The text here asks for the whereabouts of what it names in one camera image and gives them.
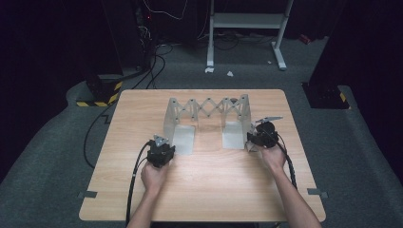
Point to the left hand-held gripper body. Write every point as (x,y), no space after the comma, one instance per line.
(157,155)

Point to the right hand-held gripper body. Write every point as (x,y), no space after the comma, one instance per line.
(266,136)

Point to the grey metal expandable rack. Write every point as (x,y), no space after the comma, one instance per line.
(183,139)

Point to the person's right hand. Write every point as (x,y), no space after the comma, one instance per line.
(274,158)

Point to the person's left hand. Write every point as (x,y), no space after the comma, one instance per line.
(154,179)

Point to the white paper scrap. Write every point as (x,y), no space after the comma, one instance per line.
(209,70)
(230,74)

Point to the black yellow striped stand base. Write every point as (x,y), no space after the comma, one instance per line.
(104,88)
(326,96)

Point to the grey tape strip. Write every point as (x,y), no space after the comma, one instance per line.
(316,192)
(87,194)

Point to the small red object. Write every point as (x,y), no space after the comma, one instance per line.
(305,39)

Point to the dark equipment rack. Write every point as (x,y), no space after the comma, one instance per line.
(126,31)

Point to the white metal stand frame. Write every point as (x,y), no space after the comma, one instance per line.
(247,20)

